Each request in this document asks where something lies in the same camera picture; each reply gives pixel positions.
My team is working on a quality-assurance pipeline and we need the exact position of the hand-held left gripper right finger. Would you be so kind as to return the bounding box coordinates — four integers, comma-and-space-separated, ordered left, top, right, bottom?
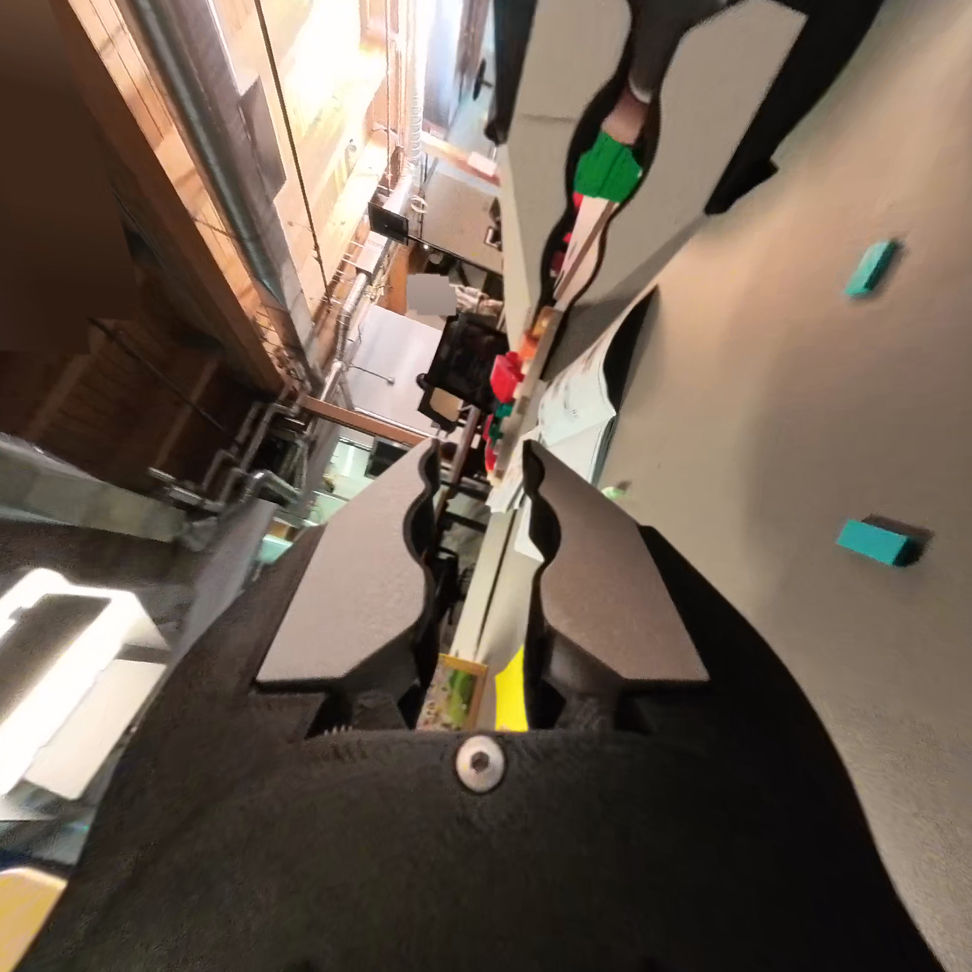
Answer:
522, 439, 712, 688

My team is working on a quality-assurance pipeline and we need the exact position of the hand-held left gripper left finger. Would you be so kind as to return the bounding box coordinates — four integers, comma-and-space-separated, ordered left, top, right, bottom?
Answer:
255, 437, 443, 688

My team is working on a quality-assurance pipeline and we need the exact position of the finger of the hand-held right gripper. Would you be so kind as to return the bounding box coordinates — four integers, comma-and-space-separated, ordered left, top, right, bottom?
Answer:
556, 0, 807, 306
497, 0, 635, 337

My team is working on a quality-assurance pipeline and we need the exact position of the round colourful lego build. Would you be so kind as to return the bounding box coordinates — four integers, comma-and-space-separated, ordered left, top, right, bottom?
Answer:
484, 302, 566, 489

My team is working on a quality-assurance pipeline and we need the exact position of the yellow lego box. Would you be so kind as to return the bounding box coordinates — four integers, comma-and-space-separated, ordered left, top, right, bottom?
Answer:
419, 653, 492, 732

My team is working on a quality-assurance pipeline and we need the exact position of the teal lego piece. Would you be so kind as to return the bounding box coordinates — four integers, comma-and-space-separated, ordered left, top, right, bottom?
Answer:
834, 516, 926, 571
844, 238, 902, 299

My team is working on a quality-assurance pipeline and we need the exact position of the person's right hand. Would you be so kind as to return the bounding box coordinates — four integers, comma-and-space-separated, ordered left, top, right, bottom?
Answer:
607, 79, 658, 147

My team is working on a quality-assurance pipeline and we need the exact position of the green plastic bin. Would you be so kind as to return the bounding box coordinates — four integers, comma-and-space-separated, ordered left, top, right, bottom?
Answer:
573, 131, 648, 205

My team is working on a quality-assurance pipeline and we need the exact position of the yellow sticky note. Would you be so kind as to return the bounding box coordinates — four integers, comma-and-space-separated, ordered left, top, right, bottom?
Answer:
492, 644, 530, 732

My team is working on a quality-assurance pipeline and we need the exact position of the black mesh office chair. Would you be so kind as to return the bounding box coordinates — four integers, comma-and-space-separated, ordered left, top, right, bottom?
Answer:
415, 313, 508, 435

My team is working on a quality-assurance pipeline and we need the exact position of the white softbox panel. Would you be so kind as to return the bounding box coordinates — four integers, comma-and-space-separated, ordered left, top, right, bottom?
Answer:
0, 568, 174, 804

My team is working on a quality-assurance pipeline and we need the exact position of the wooden board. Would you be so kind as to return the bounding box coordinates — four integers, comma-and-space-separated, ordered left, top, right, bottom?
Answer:
0, 868, 71, 972

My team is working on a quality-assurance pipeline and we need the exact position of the black wall monitor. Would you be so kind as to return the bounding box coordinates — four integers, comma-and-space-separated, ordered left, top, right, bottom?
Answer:
367, 199, 417, 246

